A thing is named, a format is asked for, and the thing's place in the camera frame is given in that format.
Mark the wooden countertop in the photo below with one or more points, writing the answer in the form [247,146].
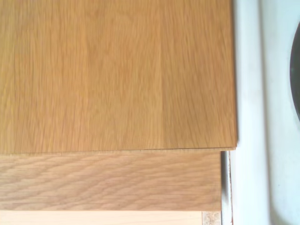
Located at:
[105,82]

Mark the white stove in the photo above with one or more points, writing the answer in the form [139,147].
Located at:
[262,117]

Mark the dark round stove burner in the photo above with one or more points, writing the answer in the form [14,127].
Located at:
[296,70]

